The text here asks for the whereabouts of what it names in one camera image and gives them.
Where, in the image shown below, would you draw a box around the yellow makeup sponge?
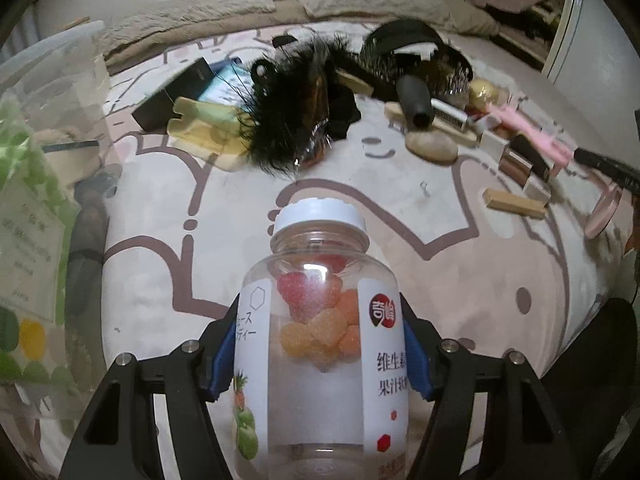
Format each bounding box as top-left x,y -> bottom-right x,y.
467,79 -> 501,106

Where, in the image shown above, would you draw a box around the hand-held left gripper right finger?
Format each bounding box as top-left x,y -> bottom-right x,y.
400,296 -> 583,480

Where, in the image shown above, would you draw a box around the black cardboard box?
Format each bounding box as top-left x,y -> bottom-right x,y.
132,57 -> 216,131

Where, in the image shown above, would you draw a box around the black feather hair accessory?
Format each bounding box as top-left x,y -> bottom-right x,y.
240,32 -> 361,178

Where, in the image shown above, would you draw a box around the clear gummy candy bottle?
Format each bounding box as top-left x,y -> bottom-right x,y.
232,199 -> 413,480

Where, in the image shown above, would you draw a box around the beige fleece blanket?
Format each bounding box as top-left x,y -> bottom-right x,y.
102,0 -> 501,68

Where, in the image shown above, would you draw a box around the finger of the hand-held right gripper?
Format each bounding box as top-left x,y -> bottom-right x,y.
574,147 -> 640,191

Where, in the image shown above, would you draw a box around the brown gold lipstick tube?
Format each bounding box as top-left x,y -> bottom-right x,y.
500,149 -> 532,186

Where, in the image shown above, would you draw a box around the pink round mirror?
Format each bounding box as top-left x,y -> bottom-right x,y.
584,184 -> 623,239

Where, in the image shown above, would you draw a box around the pink comb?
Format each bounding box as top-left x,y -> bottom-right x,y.
486,102 -> 572,163

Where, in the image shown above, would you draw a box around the teal wet wipes pack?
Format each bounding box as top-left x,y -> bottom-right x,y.
197,62 -> 261,111

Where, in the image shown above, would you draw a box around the beige oval stone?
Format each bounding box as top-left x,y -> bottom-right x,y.
405,131 -> 458,163

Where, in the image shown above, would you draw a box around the black cap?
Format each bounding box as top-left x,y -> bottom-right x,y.
360,19 -> 473,86

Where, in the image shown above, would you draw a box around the person's dark pants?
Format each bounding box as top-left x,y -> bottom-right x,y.
542,297 -> 640,480

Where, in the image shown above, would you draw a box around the yellow-green plastic case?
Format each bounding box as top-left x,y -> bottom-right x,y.
167,96 -> 256,171

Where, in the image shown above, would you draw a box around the silver rhinestone hair comb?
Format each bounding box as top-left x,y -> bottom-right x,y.
361,40 -> 401,83

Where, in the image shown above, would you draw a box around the clear plastic storage bin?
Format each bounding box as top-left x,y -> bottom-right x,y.
0,20 -> 123,411

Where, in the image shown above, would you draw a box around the white slatted closet door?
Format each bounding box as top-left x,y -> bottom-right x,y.
545,0 -> 640,111

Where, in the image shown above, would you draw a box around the beige wooden bar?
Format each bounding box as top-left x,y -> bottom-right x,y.
482,187 -> 548,219

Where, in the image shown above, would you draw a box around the black hair brush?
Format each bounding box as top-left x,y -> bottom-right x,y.
397,57 -> 473,128

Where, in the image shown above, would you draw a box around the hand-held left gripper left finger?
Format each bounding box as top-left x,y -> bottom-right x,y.
59,295 -> 241,480

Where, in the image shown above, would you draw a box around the green wet wipes pack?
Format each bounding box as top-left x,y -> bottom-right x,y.
0,100 -> 81,411

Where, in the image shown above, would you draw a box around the printed bunny blanket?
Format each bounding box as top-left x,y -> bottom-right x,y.
35,20 -> 640,480

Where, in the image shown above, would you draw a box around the folded grey knit blanket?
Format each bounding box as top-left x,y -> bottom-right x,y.
97,0 -> 278,56

